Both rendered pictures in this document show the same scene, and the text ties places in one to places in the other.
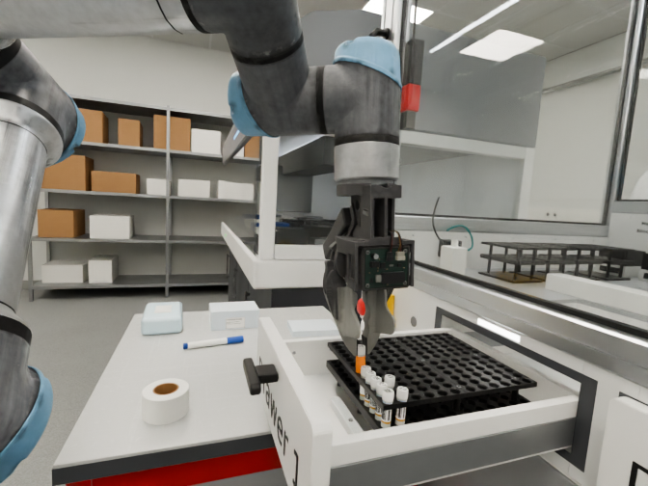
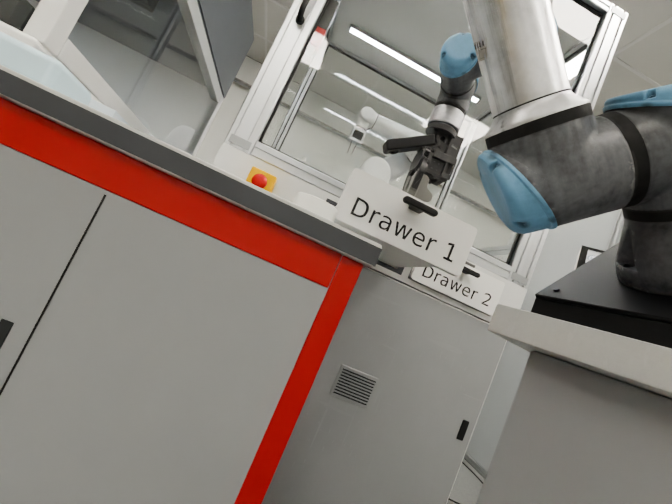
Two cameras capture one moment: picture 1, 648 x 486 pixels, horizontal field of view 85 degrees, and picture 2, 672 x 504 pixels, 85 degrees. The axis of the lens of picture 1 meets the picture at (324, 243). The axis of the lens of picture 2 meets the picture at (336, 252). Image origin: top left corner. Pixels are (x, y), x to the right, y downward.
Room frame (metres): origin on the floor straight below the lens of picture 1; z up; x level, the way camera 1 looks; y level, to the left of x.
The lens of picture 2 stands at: (0.38, 0.77, 0.68)
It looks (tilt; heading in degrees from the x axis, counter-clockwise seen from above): 7 degrees up; 281
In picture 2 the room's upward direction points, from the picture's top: 24 degrees clockwise
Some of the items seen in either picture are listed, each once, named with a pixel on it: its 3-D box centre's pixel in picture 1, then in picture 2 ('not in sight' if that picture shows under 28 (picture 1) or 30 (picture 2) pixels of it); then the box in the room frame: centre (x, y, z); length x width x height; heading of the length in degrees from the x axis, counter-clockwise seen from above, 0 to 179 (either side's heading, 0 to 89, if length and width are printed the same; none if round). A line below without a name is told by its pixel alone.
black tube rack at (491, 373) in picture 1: (420, 381); not in sight; (0.48, -0.15, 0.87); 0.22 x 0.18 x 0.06; 110
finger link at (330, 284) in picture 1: (342, 283); (419, 171); (0.43, -0.03, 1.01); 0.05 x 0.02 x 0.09; 108
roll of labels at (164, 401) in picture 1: (166, 400); (312, 214); (0.54, 0.24, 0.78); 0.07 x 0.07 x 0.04
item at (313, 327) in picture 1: (312, 327); not in sight; (0.95, 0.02, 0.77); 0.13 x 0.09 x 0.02; 105
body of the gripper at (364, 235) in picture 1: (368, 236); (435, 155); (0.42, -0.05, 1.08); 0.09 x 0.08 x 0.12; 18
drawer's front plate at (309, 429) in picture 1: (282, 396); (406, 223); (0.41, 0.04, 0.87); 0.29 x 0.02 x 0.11; 20
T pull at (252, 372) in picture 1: (261, 373); (418, 207); (0.40, 0.07, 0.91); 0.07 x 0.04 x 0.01; 20
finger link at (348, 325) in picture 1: (352, 324); (420, 194); (0.41, -0.04, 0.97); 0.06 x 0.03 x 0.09; 18
